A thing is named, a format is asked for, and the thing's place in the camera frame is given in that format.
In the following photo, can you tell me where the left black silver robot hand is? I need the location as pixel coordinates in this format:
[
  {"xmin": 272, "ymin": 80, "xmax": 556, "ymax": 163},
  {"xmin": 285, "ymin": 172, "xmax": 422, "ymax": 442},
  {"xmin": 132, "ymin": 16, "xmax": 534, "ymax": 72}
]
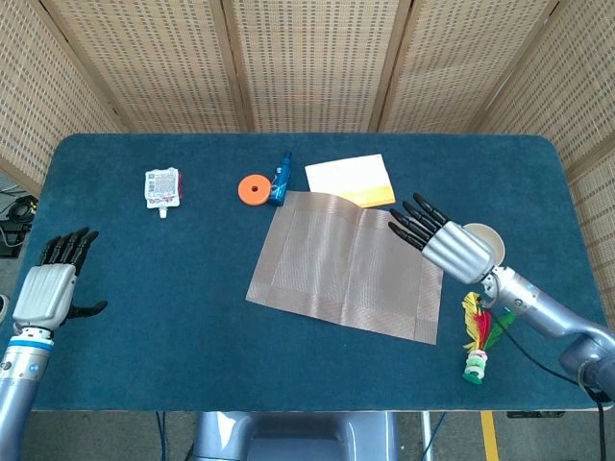
[{"xmin": 12, "ymin": 227, "xmax": 109, "ymax": 332}]

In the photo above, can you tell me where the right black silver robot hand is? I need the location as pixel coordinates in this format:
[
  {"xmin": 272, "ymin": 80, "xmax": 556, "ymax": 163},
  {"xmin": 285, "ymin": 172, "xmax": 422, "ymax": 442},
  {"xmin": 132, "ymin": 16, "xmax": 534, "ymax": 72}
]
[{"xmin": 388, "ymin": 192, "xmax": 499, "ymax": 285}]

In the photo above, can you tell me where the white bowl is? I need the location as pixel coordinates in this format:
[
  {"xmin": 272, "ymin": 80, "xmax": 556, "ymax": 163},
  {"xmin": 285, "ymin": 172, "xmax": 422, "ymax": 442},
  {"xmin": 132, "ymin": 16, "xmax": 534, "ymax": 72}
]
[{"xmin": 463, "ymin": 222, "xmax": 506, "ymax": 268}]

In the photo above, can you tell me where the beige woven placemat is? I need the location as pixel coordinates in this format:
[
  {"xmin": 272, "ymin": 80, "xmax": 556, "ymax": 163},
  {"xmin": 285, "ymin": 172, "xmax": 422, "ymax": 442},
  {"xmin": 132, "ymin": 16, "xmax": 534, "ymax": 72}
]
[{"xmin": 245, "ymin": 190, "xmax": 444, "ymax": 346}]

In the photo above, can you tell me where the colourful feather shuttlecock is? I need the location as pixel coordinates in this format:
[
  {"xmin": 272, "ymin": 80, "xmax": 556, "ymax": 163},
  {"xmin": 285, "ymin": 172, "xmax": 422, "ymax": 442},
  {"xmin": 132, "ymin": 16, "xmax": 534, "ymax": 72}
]
[{"xmin": 461, "ymin": 290, "xmax": 516, "ymax": 386}]

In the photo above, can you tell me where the blue carpet table cover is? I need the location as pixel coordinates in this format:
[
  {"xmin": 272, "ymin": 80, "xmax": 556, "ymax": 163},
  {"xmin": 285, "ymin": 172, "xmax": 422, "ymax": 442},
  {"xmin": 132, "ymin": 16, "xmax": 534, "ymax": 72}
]
[{"xmin": 9, "ymin": 133, "xmax": 609, "ymax": 413}]

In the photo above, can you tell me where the yellow white Lexicon book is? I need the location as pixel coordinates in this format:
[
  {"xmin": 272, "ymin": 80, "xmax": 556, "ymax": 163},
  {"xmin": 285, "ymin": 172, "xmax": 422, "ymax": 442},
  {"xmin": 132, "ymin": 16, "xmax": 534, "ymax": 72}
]
[{"xmin": 304, "ymin": 153, "xmax": 397, "ymax": 209}]

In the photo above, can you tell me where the white spout pouch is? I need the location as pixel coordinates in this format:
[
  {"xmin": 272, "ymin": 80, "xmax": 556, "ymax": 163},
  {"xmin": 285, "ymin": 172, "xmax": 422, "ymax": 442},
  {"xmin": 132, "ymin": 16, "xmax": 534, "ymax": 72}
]
[{"xmin": 144, "ymin": 166, "xmax": 185, "ymax": 220}]

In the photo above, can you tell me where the white table leg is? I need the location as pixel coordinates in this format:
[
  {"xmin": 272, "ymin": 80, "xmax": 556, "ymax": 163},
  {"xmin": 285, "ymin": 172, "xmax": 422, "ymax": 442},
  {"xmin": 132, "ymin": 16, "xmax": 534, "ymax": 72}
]
[{"xmin": 420, "ymin": 411, "xmax": 433, "ymax": 461}]

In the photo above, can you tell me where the blue bottle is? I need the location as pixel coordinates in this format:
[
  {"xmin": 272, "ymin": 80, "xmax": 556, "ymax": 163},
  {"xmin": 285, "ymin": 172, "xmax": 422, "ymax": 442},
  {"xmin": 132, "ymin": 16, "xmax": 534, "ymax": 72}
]
[{"xmin": 267, "ymin": 151, "xmax": 294, "ymax": 207}]

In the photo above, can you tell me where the orange disc with hole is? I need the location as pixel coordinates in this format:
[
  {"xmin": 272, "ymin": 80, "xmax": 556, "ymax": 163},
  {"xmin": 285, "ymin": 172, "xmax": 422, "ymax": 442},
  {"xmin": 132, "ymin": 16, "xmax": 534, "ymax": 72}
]
[{"xmin": 236, "ymin": 175, "xmax": 273, "ymax": 207}]

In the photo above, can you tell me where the woven bamboo folding screen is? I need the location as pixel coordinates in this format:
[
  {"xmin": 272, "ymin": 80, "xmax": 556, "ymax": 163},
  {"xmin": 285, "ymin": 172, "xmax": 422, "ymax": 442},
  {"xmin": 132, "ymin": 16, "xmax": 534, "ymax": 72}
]
[{"xmin": 0, "ymin": 0, "xmax": 615, "ymax": 299}]

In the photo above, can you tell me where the blue-grey robot torso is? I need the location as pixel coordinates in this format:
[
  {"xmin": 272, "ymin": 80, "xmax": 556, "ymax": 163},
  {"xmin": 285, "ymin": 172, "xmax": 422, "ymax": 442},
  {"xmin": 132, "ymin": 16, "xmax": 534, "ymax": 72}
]
[{"xmin": 191, "ymin": 411, "xmax": 400, "ymax": 461}]

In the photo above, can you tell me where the black floor cable bundle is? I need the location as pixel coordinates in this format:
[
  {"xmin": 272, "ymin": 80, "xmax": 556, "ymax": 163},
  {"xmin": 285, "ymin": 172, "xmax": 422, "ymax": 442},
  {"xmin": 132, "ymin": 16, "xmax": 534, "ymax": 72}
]
[{"xmin": 0, "ymin": 189, "xmax": 39, "ymax": 258}]

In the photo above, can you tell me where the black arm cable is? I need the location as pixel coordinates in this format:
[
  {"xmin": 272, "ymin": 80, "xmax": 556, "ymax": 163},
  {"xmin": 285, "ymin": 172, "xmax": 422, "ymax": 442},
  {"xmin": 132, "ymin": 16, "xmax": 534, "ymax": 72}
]
[{"xmin": 499, "ymin": 316, "xmax": 609, "ymax": 461}]

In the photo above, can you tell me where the blue cable under table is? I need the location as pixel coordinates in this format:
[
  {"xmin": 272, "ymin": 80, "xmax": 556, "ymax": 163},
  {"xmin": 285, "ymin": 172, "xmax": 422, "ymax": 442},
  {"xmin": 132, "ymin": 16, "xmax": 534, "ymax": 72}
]
[
  {"xmin": 154, "ymin": 411, "xmax": 169, "ymax": 461},
  {"xmin": 429, "ymin": 411, "xmax": 447, "ymax": 455}
]

